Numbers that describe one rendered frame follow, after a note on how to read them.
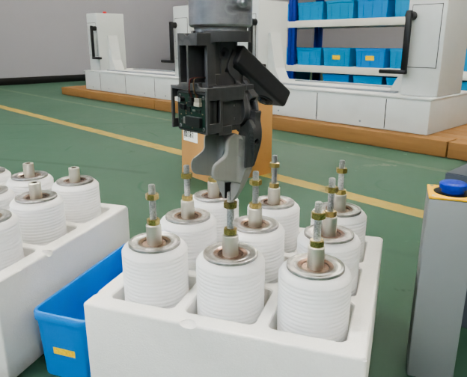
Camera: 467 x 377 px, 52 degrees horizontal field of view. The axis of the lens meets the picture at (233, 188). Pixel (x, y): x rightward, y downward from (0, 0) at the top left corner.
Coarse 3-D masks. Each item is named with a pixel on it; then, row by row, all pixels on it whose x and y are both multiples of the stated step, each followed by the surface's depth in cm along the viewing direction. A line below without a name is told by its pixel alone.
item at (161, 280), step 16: (128, 256) 67; (144, 256) 66; (160, 256) 67; (176, 256) 68; (128, 272) 68; (144, 272) 67; (160, 272) 67; (176, 272) 68; (128, 288) 69; (144, 288) 67; (160, 288) 67; (176, 288) 69; (160, 304) 68; (176, 304) 70
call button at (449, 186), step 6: (444, 180) 74; (450, 180) 73; (456, 180) 73; (444, 186) 72; (450, 186) 71; (456, 186) 71; (462, 186) 71; (444, 192) 73; (450, 192) 72; (456, 192) 71; (462, 192) 72
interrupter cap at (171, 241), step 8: (168, 232) 73; (136, 240) 70; (144, 240) 71; (168, 240) 71; (176, 240) 71; (136, 248) 68; (144, 248) 68; (152, 248) 68; (160, 248) 68; (168, 248) 68
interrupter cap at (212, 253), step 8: (208, 248) 68; (216, 248) 68; (240, 248) 68; (248, 248) 68; (208, 256) 65; (216, 256) 66; (240, 256) 66; (248, 256) 65; (256, 256) 65; (216, 264) 63; (224, 264) 63; (232, 264) 63; (240, 264) 63
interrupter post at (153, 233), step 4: (160, 224) 69; (148, 228) 69; (152, 228) 69; (156, 228) 69; (160, 228) 69; (148, 232) 69; (152, 232) 69; (156, 232) 69; (160, 232) 69; (148, 236) 69; (152, 236) 69; (156, 236) 69; (160, 236) 70; (148, 240) 69; (152, 240) 69; (156, 240) 69; (160, 240) 70; (148, 244) 70; (152, 244) 69; (156, 244) 69; (160, 244) 70
